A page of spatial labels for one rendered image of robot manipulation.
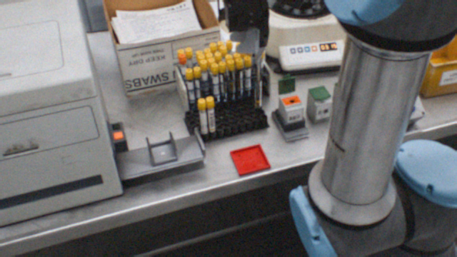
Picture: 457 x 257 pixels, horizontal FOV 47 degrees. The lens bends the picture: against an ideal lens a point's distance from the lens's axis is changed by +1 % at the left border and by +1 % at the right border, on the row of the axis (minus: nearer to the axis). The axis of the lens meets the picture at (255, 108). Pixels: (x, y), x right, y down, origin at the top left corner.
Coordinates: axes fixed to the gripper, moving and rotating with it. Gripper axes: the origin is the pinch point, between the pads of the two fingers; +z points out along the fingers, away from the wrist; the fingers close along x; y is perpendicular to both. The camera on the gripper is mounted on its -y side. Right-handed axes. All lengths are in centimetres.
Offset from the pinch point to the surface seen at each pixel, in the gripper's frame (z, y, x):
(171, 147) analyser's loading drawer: 13.5, 21.3, 7.1
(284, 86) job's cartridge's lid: 7.9, -4.9, 3.1
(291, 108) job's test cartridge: 10.5, -4.7, 7.7
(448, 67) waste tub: 8.9, -42.5, 8.6
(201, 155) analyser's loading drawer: 13.5, 16.4, 11.2
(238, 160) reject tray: 17.4, 8.8, 11.7
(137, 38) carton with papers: 11.2, 20.8, -30.8
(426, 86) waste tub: 13.8, -38.6, 7.8
